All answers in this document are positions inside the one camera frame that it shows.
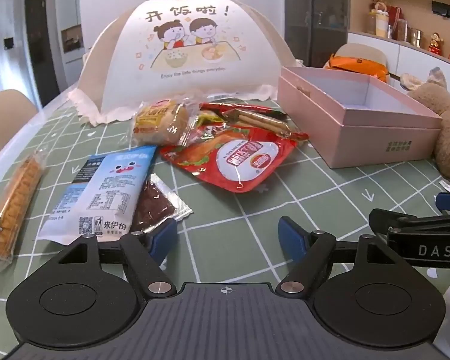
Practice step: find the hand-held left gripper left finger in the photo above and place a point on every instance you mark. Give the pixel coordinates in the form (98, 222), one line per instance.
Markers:
(161, 238)

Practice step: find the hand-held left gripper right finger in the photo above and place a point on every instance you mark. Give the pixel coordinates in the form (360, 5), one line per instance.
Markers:
(292, 238)

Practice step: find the dark brown jerky packet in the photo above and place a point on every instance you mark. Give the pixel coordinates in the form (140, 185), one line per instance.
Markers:
(152, 206)

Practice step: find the blue white snack packet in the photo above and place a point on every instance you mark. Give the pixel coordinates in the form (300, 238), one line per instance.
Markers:
(108, 191)

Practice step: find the pink cardboard box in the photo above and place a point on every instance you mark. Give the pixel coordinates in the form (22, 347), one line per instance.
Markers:
(378, 142)

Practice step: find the red chicken leg packet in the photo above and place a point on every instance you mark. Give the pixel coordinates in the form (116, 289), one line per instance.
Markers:
(240, 157)

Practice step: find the bread bun packet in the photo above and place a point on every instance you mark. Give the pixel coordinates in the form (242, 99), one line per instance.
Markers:
(161, 120)

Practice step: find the clear biscuit stick packet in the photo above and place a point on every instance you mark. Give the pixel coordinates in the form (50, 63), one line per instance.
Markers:
(262, 122)

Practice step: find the red chips packet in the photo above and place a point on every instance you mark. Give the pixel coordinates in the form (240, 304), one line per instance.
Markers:
(247, 108)

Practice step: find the long orange wafer packet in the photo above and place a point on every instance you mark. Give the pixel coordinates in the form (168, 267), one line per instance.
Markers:
(18, 195)

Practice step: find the white fabric tag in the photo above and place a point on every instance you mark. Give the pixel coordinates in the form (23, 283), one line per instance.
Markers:
(448, 185)

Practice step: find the green grid tablecloth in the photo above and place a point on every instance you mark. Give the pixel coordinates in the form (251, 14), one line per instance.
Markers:
(322, 202)

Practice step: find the yellow snack packet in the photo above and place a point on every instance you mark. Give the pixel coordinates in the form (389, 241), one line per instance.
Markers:
(207, 119)

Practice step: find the white sideboard cabinet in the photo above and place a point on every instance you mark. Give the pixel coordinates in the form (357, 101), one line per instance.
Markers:
(416, 60)

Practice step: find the orange bag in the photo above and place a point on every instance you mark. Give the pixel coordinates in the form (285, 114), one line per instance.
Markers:
(356, 65)

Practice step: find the beige chair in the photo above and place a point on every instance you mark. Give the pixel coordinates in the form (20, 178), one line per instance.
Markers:
(7, 116)
(360, 49)

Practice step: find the brown glass jar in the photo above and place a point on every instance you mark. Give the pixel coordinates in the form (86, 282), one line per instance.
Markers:
(402, 30)

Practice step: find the yellow white jar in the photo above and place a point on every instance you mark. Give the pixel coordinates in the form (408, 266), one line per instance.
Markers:
(381, 26)

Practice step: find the printed mesh food cover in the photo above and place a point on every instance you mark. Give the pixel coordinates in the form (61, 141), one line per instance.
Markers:
(187, 45)

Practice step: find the small doll figure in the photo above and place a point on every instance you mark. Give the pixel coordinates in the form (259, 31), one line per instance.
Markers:
(378, 2)

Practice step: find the dark door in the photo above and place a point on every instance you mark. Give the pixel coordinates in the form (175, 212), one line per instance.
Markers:
(41, 52)

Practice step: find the dark glass cabinet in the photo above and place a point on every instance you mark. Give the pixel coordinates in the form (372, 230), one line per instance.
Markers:
(315, 15)

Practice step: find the black wall rack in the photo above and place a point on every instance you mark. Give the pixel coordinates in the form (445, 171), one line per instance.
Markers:
(445, 10)

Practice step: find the black wall switch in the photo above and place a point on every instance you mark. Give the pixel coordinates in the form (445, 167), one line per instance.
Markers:
(9, 43)

